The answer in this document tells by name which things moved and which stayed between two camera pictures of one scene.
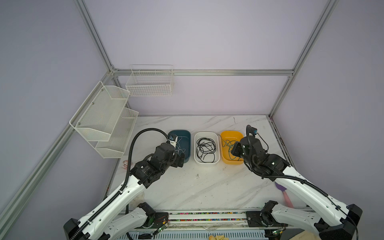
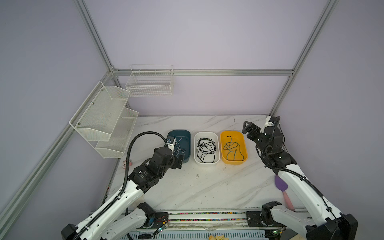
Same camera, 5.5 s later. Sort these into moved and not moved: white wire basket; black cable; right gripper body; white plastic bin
Moved: right gripper body
Not moved: white wire basket; white plastic bin; black cable
